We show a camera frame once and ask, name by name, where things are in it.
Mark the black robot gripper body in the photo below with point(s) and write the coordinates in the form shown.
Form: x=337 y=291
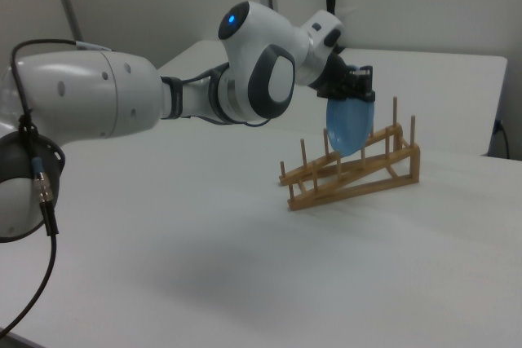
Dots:
x=346 y=77

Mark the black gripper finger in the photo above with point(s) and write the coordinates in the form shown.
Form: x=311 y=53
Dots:
x=332 y=94
x=367 y=93

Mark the blue round plate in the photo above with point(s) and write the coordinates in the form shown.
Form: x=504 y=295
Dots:
x=348 y=128

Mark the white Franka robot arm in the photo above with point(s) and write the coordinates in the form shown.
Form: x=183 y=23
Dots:
x=122 y=87

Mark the wooden plate rack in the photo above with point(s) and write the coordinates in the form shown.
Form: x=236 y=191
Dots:
x=412 y=166

